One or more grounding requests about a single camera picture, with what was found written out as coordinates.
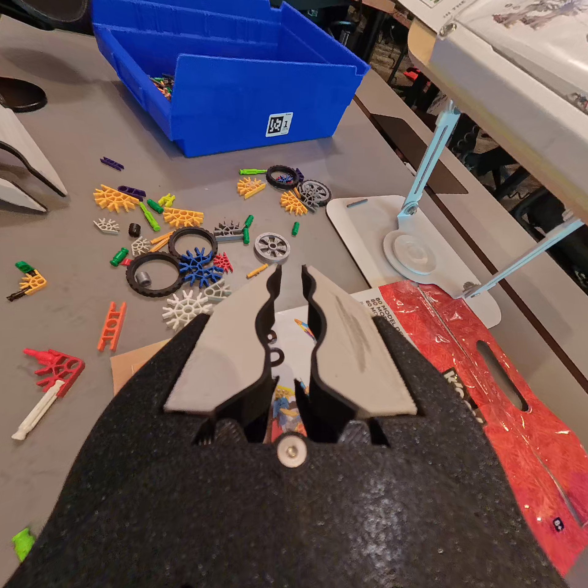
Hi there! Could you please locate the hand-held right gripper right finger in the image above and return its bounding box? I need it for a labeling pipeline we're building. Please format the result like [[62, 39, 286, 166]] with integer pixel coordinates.
[[301, 265, 418, 444]]

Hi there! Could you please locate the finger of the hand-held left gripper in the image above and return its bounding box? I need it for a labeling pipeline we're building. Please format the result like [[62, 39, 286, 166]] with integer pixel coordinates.
[[0, 177, 48, 213], [0, 106, 69, 198]]

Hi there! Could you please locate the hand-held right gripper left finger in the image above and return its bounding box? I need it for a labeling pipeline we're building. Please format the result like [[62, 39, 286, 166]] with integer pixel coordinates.
[[164, 265, 283, 443]]

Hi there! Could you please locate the small yellow connector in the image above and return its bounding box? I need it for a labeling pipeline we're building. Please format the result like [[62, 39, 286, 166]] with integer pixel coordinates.
[[19, 271, 48, 296]]

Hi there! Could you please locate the printed toy packaging bag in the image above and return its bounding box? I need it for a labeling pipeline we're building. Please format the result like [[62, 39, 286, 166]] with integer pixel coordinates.
[[110, 280, 588, 577]]

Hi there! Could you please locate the black round object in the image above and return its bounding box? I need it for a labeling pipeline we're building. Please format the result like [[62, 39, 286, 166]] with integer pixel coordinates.
[[0, 77, 48, 113]]

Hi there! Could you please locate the white snowflake connector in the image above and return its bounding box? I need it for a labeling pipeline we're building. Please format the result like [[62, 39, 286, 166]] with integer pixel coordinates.
[[162, 289, 214, 332]]

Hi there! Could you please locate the orange connector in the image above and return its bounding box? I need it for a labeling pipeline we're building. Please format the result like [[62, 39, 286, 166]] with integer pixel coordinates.
[[97, 301, 128, 353]]

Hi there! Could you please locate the black rubber tyre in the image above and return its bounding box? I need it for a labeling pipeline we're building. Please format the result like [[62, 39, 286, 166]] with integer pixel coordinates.
[[125, 252, 184, 298], [168, 226, 219, 260], [266, 165, 305, 190]]

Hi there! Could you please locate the grey wheel hub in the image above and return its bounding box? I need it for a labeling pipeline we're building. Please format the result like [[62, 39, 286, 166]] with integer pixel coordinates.
[[254, 232, 291, 265]]

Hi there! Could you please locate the dark grey fan connector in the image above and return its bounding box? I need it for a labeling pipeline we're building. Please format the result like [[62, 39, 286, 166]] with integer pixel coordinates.
[[213, 220, 245, 243]]

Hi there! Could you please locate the dark rounded object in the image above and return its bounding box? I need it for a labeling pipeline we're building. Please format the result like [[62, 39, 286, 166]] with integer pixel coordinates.
[[11, 0, 95, 35]]

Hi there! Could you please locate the heap of mixed toy pieces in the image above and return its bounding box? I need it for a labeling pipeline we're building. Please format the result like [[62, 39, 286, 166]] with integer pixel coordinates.
[[148, 73, 176, 101]]

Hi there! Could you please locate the black tyre with grey hub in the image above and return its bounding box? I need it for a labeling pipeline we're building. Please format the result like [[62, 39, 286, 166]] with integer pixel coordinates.
[[298, 180, 332, 208]]

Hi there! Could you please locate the red connector with rod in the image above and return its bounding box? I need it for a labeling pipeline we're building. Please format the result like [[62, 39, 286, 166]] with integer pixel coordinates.
[[11, 348, 86, 442]]

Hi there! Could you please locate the blue plastic bin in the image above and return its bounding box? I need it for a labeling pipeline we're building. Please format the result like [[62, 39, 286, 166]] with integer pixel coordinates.
[[90, 0, 370, 158]]

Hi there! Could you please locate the lime rod with connector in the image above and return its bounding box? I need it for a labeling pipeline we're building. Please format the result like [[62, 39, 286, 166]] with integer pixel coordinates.
[[11, 528, 36, 562]]

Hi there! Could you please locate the wooden-edged table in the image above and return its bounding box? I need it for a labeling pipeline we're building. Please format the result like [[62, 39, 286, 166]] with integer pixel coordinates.
[[408, 18, 588, 196]]

